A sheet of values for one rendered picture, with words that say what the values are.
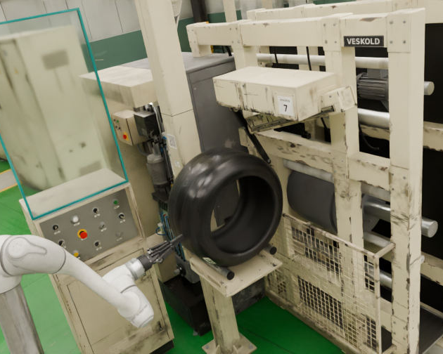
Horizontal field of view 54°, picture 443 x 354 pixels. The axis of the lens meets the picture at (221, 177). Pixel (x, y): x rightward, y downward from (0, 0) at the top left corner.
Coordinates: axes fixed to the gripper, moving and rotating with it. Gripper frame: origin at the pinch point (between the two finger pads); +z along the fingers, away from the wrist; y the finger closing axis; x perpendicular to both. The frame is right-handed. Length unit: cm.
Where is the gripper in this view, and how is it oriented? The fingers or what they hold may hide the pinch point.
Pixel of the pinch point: (177, 240)
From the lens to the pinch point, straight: 206.7
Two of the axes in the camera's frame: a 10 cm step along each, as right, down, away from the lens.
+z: 7.7, -4.8, 4.1
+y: -5.7, -2.5, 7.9
